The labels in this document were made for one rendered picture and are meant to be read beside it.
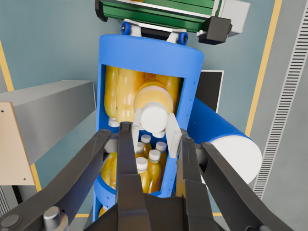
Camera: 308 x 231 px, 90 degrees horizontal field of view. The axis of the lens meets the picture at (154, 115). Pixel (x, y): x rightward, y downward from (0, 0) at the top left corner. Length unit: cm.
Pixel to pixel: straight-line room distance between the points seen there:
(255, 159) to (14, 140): 97
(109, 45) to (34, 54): 155
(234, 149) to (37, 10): 181
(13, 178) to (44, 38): 126
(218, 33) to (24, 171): 93
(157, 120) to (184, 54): 18
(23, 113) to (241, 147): 94
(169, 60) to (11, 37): 178
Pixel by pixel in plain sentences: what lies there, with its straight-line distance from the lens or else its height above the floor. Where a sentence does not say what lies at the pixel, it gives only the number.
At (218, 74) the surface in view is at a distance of 154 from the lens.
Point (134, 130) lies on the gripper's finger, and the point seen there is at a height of 142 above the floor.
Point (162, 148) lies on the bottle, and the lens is 59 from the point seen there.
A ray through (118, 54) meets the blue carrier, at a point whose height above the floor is 122.
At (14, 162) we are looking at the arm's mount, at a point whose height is 101.
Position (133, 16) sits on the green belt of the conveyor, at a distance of 69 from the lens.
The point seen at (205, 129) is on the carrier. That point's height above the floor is 93.
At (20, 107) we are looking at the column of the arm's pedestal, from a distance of 88.
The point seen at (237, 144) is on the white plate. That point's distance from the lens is 70.
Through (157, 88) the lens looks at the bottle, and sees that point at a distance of 26.
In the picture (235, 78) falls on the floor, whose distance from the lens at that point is 179.
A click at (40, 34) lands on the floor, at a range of 186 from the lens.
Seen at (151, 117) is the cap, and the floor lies 136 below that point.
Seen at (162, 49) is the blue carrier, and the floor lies 123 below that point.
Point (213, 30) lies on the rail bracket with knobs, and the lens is 61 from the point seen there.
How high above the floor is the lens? 156
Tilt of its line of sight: 71 degrees down
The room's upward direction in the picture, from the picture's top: 176 degrees clockwise
